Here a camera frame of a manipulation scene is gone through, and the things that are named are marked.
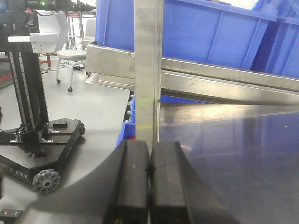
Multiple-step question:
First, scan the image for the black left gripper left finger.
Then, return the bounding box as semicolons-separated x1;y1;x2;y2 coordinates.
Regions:
33;140;149;224

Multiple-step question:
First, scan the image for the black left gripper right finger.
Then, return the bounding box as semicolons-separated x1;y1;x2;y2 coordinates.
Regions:
150;141;238;224

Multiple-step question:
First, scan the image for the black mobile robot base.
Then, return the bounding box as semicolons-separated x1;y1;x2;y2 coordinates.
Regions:
0;23;86;195

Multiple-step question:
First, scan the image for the stainless steel shelf rack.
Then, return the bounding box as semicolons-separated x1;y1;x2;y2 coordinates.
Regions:
85;0;299;143

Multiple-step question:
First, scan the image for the blue bin below table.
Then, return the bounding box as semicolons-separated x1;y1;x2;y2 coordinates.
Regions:
115;95;135;147

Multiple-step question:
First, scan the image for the white office chair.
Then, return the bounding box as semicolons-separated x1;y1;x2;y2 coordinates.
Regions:
56;18;96;92

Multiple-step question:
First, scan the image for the blue plastic bin left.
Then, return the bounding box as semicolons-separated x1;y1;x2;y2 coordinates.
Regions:
94;0;278;70

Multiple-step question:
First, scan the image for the blue plastic bin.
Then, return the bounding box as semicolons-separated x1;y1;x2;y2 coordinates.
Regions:
251;0;299;78
94;0;278;70

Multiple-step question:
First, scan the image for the blue plastic bin right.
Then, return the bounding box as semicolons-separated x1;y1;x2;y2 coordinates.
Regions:
251;0;299;78

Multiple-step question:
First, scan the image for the white desk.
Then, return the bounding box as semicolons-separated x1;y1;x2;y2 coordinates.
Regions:
8;10;69;53

